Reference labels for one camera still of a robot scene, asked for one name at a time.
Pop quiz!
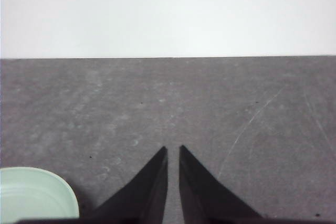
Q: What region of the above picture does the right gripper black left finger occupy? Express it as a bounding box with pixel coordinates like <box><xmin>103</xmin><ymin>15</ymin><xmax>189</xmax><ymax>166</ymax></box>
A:
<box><xmin>78</xmin><ymin>146</ymin><xmax>169</xmax><ymax>224</ymax></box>

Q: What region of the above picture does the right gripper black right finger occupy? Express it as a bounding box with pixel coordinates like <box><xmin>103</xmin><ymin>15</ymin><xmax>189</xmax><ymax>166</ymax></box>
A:
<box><xmin>178</xmin><ymin>144</ymin><xmax>266</xmax><ymax>224</ymax></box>

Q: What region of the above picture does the green plate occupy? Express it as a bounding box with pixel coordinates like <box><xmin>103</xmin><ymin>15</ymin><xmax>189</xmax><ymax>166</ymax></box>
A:
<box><xmin>0</xmin><ymin>166</ymin><xmax>80</xmax><ymax>222</ymax></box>

